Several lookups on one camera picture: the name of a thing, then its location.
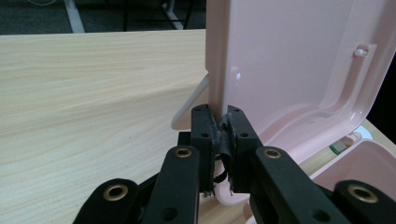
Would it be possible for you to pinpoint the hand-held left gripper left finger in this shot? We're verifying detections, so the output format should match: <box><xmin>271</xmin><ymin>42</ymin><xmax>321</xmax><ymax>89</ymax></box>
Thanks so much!
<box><xmin>190</xmin><ymin>104</ymin><xmax>219</xmax><ymax>198</ymax></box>

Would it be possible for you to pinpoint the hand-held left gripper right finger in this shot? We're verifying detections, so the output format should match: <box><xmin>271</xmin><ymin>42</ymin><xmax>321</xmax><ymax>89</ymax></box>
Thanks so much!
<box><xmin>218</xmin><ymin>105</ymin><xmax>264</xmax><ymax>195</ymax></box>

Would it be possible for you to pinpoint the white capped medicine bottle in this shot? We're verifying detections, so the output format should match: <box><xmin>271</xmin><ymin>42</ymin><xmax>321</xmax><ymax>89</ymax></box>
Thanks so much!
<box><xmin>329</xmin><ymin>125</ymin><xmax>374</xmax><ymax>157</ymax></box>

